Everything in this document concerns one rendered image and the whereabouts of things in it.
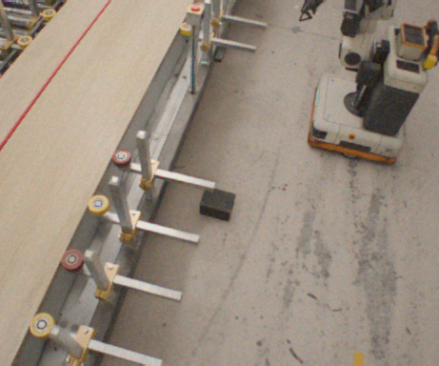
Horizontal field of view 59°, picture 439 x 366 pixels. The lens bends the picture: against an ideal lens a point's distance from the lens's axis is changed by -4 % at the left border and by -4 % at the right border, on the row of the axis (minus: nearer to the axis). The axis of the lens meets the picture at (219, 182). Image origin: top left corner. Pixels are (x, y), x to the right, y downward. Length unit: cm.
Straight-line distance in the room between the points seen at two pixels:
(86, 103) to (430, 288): 229
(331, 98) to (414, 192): 91
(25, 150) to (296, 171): 183
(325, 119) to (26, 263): 214
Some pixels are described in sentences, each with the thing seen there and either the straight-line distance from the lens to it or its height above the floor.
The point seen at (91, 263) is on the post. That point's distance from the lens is 135.
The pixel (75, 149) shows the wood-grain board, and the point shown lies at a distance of 186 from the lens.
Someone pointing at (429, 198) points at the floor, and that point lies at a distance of 322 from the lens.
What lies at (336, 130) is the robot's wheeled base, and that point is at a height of 26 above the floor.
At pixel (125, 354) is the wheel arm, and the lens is 150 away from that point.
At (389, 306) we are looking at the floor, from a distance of 267.
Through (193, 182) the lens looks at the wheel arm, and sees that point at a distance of 175.
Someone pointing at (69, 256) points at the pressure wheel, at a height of 90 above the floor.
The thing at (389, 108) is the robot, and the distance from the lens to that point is 283.
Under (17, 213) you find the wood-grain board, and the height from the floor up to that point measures 90.
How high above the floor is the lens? 228
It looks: 55 degrees down
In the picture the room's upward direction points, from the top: 6 degrees clockwise
